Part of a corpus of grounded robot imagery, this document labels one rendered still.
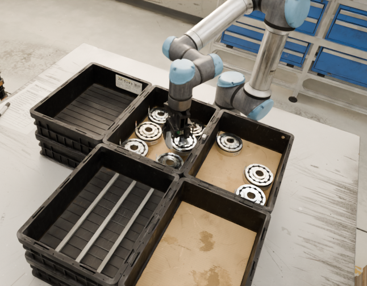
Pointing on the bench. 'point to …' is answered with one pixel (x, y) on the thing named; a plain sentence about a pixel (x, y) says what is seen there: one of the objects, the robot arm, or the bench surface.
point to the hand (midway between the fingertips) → (174, 143)
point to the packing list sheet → (22, 108)
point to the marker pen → (0, 112)
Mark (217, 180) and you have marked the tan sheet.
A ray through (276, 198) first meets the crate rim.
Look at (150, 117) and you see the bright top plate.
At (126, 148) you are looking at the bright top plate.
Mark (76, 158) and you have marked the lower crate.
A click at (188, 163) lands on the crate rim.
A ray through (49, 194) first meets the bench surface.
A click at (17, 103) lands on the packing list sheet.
